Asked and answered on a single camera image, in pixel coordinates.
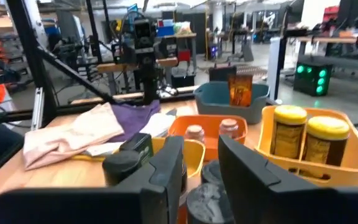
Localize yellow lid spice jar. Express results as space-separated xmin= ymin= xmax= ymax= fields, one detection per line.
xmin=301 ymin=115 xmax=351 ymax=167
xmin=269 ymin=105 xmax=308 ymax=160

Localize black case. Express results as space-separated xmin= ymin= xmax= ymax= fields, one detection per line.
xmin=209 ymin=64 xmax=237 ymax=82

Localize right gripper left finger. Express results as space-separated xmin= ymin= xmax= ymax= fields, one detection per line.
xmin=0 ymin=135 xmax=185 ymax=224

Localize purple cloth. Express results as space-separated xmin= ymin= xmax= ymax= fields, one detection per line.
xmin=109 ymin=99 xmax=162 ymax=143

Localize black aluminium table frame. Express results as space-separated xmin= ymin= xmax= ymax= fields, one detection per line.
xmin=0 ymin=0 xmax=288 ymax=130

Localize dark teal plastic bin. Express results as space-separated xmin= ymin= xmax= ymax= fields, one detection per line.
xmin=193 ymin=81 xmax=270 ymax=125

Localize pink cloth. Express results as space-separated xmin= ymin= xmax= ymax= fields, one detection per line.
xmin=22 ymin=102 xmax=126 ymax=171

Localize orange plastic bin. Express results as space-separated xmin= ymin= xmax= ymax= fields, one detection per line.
xmin=168 ymin=114 xmax=249 ymax=162

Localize green small card box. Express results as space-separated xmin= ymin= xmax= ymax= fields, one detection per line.
xmin=119 ymin=133 xmax=155 ymax=167

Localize wooden workbench with blue box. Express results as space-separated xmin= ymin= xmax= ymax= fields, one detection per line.
xmin=96 ymin=18 xmax=198 ymax=94

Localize orange spice packet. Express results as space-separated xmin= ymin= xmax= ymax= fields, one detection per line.
xmin=227 ymin=73 xmax=254 ymax=108

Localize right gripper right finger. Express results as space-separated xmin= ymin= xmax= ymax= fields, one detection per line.
xmin=218 ymin=135 xmax=358 ymax=224

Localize black computer green fans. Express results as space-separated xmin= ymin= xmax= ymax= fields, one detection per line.
xmin=293 ymin=60 xmax=334 ymax=97

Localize wooden workbench gray legs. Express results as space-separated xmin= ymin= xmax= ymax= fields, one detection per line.
xmin=296 ymin=29 xmax=358 ymax=105

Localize large yellow plastic bin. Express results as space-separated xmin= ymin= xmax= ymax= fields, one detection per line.
xmin=255 ymin=105 xmax=358 ymax=187

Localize small yellow plastic bin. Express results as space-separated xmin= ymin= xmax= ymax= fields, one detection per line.
xmin=149 ymin=138 xmax=206 ymax=180

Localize white cloth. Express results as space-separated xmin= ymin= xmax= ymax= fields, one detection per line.
xmin=138 ymin=112 xmax=177 ymax=138

